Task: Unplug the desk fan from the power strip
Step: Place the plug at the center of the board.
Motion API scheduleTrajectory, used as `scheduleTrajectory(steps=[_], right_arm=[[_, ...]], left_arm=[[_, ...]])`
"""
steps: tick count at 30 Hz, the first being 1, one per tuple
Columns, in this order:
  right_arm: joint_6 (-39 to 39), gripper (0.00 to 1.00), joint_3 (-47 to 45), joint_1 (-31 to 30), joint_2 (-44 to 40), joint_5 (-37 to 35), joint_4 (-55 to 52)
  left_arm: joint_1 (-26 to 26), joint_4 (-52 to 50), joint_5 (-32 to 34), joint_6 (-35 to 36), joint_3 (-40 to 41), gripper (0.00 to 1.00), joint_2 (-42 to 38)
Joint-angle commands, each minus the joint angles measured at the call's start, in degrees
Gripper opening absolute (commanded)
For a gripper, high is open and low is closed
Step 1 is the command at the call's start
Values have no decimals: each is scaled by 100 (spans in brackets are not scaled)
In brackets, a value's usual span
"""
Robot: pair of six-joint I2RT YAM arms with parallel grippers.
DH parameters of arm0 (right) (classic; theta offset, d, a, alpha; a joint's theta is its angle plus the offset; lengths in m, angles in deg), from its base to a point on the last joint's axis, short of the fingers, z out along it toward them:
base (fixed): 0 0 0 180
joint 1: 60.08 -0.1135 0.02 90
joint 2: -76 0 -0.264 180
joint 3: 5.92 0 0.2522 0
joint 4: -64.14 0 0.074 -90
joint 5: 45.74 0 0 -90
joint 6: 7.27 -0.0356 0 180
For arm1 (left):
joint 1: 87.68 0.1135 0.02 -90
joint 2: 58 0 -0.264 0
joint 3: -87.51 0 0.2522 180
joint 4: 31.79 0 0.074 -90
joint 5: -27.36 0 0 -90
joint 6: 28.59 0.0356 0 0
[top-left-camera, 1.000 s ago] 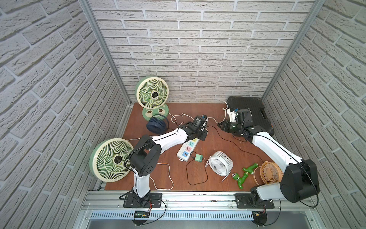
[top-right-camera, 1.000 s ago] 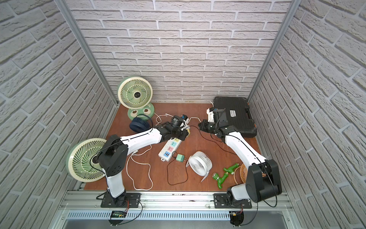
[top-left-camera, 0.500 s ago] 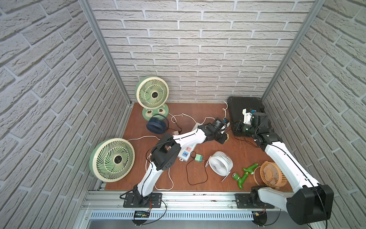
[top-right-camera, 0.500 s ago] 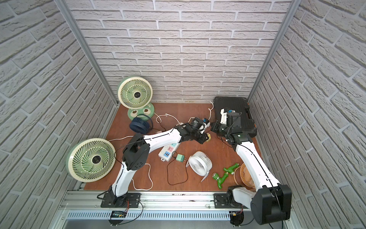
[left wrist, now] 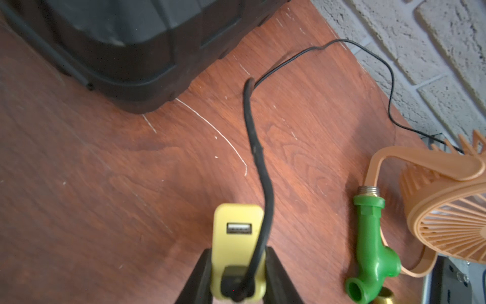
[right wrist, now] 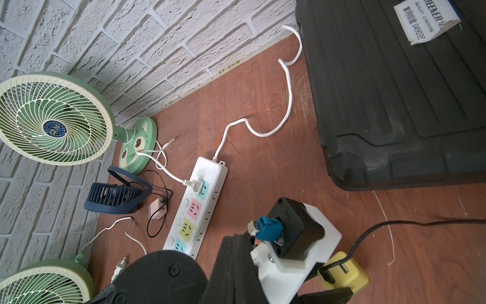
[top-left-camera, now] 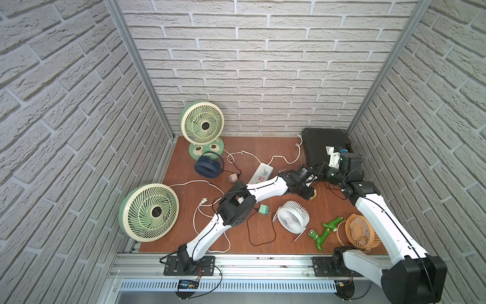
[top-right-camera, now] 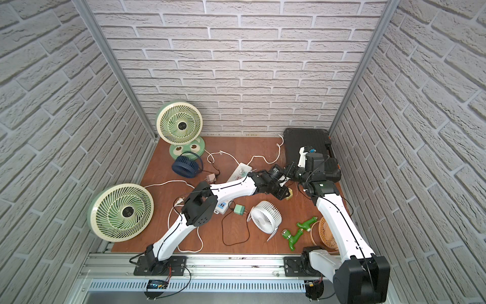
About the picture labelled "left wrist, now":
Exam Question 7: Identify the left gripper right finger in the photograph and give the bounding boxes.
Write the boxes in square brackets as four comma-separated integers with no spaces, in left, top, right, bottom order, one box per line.
[265,246,304,304]

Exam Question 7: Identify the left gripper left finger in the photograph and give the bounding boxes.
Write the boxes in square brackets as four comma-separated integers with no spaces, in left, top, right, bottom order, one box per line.
[175,248,212,304]

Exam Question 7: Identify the yellow USB charger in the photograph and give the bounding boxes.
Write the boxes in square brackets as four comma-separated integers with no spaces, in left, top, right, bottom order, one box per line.
[210,203,264,301]

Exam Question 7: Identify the orange desk fan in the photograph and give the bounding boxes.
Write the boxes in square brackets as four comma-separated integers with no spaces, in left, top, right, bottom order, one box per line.
[358,130,485,277]

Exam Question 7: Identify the black tool case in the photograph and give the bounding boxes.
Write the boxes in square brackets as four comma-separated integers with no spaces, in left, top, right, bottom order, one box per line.
[1,1,282,114]

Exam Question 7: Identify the black cable of orange fan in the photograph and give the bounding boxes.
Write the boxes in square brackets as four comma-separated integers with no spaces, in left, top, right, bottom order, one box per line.
[221,37,466,303]

